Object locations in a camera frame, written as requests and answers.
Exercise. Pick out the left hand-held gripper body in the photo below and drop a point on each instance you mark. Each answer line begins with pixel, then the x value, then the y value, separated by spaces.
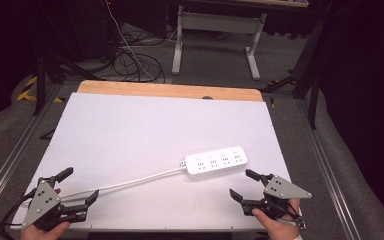
pixel 41 201

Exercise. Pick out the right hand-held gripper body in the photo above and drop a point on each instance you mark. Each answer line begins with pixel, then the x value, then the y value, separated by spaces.
pixel 280 190

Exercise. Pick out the person's left hand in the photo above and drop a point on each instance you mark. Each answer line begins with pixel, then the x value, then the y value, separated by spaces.
pixel 45 233

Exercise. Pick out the person's right hand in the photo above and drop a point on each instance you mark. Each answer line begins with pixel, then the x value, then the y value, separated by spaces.
pixel 276 228

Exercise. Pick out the white power strip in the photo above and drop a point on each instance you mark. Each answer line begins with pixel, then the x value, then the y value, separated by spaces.
pixel 216 160

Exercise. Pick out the white cover board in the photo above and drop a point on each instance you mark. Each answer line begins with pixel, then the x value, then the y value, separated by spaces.
pixel 140 133

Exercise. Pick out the yellow black floor tape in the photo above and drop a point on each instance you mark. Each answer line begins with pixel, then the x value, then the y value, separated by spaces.
pixel 26 93

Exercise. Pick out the black metal stand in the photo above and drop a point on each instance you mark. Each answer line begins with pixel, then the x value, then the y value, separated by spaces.
pixel 313 86
pixel 40 76

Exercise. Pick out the aluminium rail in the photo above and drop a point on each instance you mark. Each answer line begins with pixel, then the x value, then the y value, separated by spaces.
pixel 326 166
pixel 16 150

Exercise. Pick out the white table frame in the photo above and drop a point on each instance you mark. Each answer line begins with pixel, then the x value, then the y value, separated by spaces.
pixel 218 23

